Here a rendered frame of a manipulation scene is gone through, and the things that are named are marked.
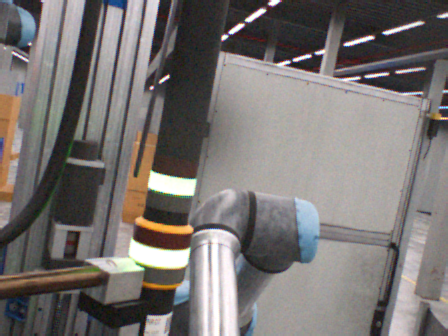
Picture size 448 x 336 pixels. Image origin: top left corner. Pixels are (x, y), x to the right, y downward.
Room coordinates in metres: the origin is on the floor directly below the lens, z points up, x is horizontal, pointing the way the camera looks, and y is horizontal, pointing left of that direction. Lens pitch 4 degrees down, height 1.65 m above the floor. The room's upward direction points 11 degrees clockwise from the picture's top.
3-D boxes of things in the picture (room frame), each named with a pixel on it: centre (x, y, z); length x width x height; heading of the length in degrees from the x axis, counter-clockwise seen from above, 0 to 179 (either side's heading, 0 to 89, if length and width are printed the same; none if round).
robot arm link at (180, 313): (1.20, 0.06, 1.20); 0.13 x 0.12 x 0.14; 101
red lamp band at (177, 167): (0.37, 0.04, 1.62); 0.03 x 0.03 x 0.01
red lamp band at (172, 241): (0.37, 0.04, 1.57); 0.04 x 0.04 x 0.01
